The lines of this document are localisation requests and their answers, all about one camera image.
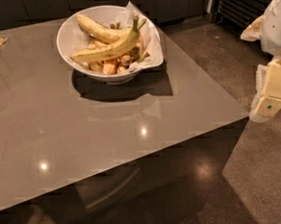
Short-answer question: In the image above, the small orange fruits pile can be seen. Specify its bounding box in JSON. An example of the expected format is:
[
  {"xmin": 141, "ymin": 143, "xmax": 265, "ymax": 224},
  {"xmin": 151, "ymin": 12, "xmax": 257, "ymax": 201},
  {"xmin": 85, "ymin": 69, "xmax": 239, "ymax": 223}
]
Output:
[{"xmin": 88, "ymin": 36, "xmax": 150, "ymax": 76}]

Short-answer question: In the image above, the white ceramic bowl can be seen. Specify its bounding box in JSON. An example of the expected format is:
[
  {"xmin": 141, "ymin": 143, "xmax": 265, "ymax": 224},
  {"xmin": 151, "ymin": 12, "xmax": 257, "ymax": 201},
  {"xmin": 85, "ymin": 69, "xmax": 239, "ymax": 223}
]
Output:
[{"xmin": 56, "ymin": 5, "xmax": 145, "ymax": 85}]

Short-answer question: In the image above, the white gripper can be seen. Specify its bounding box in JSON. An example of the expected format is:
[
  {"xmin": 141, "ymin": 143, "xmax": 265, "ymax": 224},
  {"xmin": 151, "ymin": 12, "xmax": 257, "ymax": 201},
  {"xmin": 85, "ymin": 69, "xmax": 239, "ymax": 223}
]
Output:
[{"xmin": 241, "ymin": 0, "xmax": 281, "ymax": 123}]

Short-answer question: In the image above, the white paper liner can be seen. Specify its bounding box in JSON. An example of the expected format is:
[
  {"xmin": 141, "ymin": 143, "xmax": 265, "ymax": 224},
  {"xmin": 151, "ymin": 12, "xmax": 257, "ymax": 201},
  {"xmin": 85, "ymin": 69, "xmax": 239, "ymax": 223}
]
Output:
[{"xmin": 121, "ymin": 2, "xmax": 164, "ymax": 73}]

